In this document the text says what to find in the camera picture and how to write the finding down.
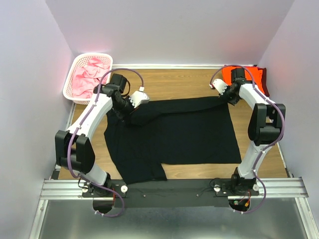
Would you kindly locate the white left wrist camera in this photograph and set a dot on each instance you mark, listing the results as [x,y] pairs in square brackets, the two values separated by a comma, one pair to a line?
[138,98]

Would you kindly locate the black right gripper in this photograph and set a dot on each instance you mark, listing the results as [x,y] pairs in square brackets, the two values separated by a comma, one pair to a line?
[233,102]

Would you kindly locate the maroon folded t-shirt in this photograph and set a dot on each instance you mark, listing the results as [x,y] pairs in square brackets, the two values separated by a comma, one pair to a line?
[260,78]

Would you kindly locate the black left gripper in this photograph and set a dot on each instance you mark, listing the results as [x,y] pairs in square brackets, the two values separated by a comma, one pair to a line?
[131,107]

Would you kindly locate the pink plastic laundry basket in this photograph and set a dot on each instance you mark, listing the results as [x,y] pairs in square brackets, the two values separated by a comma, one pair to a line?
[80,61]

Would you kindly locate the aluminium front rail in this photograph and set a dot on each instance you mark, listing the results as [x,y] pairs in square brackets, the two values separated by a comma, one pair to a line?
[267,187]

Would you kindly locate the aluminium back rail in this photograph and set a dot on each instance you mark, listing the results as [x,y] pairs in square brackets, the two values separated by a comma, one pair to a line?
[168,66]

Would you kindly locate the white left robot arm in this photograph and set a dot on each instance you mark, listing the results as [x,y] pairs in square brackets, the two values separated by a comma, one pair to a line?
[73,146]

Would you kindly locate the pink crumpled t-shirt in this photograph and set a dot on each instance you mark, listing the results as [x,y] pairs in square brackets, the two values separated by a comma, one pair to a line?
[87,77]

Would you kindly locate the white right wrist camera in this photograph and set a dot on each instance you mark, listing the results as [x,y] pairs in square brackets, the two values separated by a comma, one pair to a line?
[220,86]

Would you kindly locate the orange folded t-shirt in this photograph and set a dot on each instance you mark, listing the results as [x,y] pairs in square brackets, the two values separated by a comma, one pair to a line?
[226,73]

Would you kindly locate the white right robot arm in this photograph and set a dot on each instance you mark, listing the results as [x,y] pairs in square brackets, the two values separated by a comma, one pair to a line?
[265,129]

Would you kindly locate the black t-shirt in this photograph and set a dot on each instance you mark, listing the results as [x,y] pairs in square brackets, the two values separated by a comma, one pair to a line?
[181,131]

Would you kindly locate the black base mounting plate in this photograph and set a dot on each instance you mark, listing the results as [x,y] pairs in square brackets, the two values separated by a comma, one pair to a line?
[135,201]

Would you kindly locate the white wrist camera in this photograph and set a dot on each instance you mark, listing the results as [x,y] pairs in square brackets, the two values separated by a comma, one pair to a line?
[138,98]
[220,86]

